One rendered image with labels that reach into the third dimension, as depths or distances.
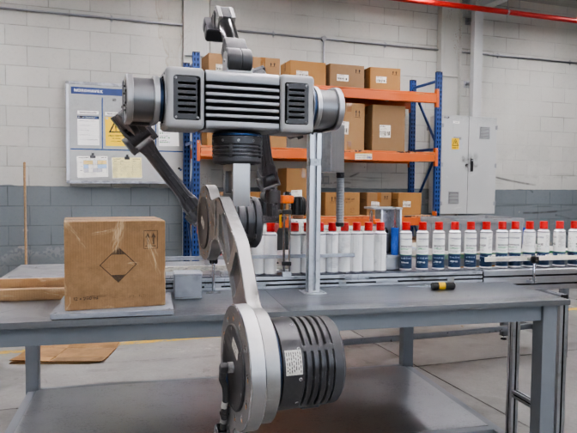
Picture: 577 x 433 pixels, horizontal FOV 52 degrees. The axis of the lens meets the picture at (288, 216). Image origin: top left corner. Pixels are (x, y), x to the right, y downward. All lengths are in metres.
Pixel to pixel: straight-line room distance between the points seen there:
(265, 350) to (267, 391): 0.07
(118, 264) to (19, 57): 4.95
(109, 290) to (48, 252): 4.71
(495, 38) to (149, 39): 4.45
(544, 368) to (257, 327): 1.52
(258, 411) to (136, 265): 0.92
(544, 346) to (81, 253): 1.64
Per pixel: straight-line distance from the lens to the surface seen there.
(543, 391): 2.46
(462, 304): 2.16
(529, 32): 8.92
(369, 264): 2.47
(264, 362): 1.08
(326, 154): 2.23
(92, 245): 1.90
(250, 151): 1.56
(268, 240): 2.33
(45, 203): 6.58
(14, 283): 2.51
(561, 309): 2.75
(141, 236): 1.91
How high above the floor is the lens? 1.23
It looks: 3 degrees down
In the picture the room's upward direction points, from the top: straight up
